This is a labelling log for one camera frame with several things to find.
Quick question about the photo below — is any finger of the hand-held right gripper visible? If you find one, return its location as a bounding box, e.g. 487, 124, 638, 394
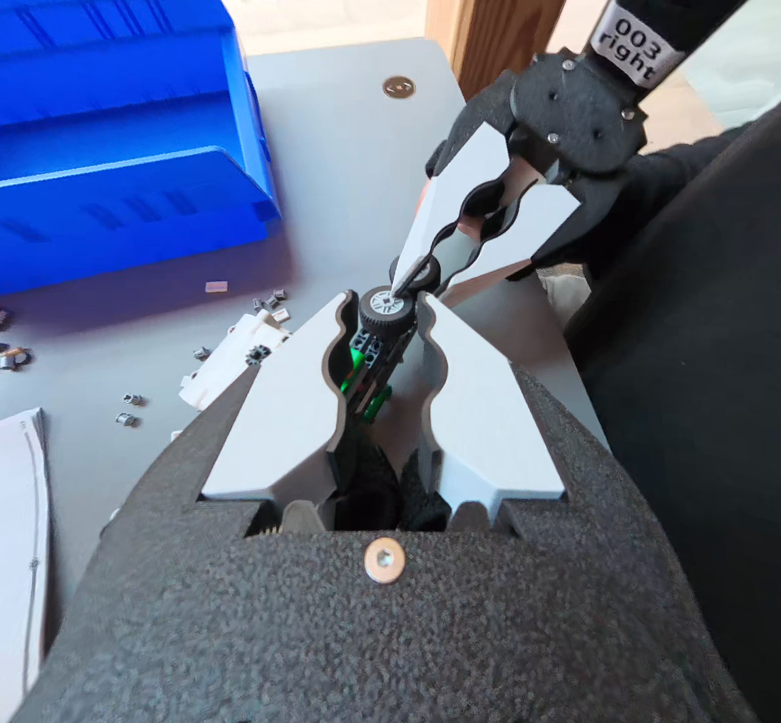
435, 181, 582, 297
389, 122, 511, 298

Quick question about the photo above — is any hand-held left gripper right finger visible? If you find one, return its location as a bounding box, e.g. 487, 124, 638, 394
418, 293, 568, 505

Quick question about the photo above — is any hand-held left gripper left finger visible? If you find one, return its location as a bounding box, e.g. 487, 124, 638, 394
200, 290, 359, 501

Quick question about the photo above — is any lego car chassis with wheels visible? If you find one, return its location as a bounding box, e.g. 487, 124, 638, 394
338, 253, 443, 425

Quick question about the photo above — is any white lego car body piece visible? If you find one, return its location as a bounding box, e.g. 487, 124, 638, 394
179, 308, 294, 411

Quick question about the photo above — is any person's black clothing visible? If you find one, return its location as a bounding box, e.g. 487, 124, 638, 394
531, 119, 781, 723

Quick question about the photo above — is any white instruction booklet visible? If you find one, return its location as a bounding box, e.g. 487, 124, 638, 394
0, 407, 51, 695

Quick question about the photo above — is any blue plastic bin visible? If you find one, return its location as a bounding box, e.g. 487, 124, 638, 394
0, 0, 283, 298

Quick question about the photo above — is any wooden post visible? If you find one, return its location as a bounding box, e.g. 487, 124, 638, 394
425, 0, 591, 103

